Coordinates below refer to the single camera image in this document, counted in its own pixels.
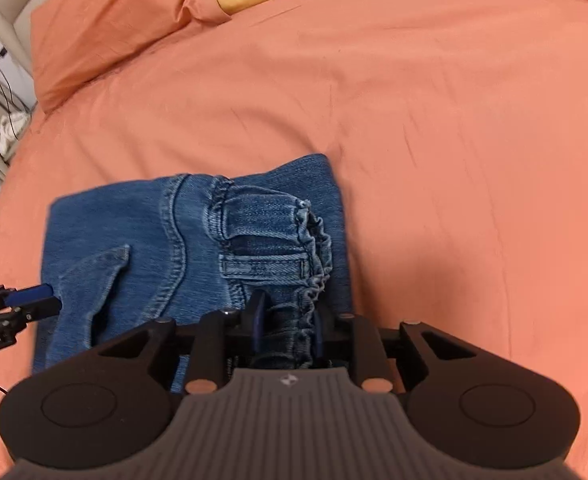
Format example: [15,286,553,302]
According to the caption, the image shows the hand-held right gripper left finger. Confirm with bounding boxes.
[96,290,271,396]

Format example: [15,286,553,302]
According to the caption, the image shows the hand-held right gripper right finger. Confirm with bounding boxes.
[311,307,480,396]

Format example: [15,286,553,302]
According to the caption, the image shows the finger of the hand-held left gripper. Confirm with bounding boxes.
[0,296,62,335]
[0,283,55,311]

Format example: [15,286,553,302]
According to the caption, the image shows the blue denim pants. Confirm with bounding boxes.
[33,154,355,394]

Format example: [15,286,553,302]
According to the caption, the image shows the white crumpled cloth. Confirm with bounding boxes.
[0,112,33,155]

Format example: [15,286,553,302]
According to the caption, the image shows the orange bed cover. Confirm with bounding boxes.
[0,0,588,480]

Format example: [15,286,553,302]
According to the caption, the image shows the large orange pillow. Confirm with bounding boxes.
[30,0,233,114]

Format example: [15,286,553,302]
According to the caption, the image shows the beige bed headboard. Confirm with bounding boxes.
[0,0,68,79]

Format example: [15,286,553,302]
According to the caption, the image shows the black charger cable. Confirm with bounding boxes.
[0,47,38,117]

